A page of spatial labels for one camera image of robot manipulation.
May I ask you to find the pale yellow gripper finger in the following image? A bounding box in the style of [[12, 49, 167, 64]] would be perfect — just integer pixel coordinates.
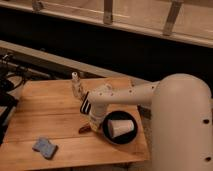
[[89, 121, 101, 132]]

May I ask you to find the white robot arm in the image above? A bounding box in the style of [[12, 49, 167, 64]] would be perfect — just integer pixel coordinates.
[[88, 74, 213, 171]]

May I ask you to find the white paper cup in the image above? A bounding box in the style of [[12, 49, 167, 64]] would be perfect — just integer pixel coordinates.
[[108, 120, 134, 138]]

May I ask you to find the clear plastic bottle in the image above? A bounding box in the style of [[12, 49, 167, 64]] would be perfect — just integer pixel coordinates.
[[72, 72, 85, 100]]

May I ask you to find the black round plate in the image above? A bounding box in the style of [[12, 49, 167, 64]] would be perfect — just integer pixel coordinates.
[[102, 111, 138, 144]]

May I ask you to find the blue sponge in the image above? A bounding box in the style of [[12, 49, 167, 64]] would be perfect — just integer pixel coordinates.
[[32, 137, 58, 160]]

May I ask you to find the black equipment with cables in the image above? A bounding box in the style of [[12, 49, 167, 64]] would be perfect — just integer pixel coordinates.
[[0, 54, 25, 145]]

